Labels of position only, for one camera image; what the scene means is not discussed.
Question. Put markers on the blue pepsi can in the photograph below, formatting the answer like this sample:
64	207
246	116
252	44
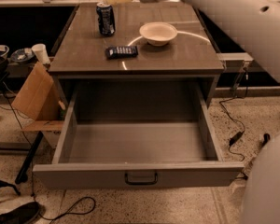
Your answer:
106	19

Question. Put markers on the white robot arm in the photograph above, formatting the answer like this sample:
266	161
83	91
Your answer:
255	26

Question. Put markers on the grey cabinet with glossy top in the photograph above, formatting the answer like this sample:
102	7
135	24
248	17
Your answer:
190	54

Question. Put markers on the open grey top drawer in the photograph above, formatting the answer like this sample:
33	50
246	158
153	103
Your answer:
114	127

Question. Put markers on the white paper bowl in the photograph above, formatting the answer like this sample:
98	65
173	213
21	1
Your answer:
158	33

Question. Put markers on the dark blue snack bag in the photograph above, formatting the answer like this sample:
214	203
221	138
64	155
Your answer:
119	52

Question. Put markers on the white paper cup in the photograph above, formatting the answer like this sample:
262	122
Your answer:
40	52

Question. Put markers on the blue bowl with scraps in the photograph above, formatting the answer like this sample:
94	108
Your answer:
22	56

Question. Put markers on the brown cardboard box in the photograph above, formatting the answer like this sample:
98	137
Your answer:
39	100

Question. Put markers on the black stand leg right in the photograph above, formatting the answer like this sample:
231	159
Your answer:
266	139

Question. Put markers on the black table leg left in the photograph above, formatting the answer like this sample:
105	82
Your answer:
22	174

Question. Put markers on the black shoe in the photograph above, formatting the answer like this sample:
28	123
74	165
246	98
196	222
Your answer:
24	214

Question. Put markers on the black drawer handle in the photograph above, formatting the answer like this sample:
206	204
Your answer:
141	178

